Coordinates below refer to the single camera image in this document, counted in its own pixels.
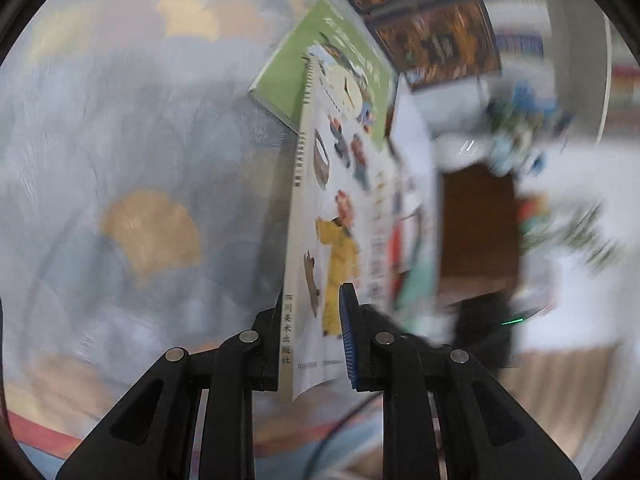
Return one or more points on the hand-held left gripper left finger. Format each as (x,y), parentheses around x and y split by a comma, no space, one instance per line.
(267,355)

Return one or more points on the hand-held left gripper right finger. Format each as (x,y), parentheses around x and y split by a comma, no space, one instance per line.
(350,340)

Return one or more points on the white book yellow robed figure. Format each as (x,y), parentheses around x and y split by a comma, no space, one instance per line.
(325,210)

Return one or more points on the row of white blue books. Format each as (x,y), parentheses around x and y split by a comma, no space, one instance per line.
(520,45)

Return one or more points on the beige ribbed radiator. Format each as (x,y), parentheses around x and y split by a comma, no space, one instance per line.
(560,380)

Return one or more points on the brown wooden cabinet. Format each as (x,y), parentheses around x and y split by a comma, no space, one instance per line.
(477,235)

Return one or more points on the green plant in glass vase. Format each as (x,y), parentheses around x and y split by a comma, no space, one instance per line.
(585,240)

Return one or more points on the white ceramic vase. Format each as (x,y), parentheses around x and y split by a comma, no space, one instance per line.
(462,150)

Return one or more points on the light green picture book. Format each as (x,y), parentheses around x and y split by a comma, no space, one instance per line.
(300,60)

